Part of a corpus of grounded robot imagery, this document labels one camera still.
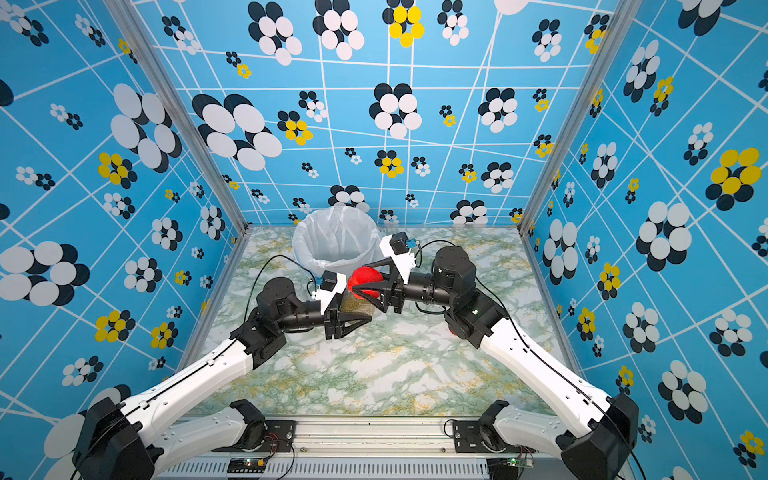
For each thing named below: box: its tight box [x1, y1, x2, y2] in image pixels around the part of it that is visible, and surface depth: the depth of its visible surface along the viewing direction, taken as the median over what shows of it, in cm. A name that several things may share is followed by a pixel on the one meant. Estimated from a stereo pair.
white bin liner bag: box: [292, 205, 382, 279], surface depth 91 cm
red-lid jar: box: [339, 266, 384, 316], surface depth 60 cm
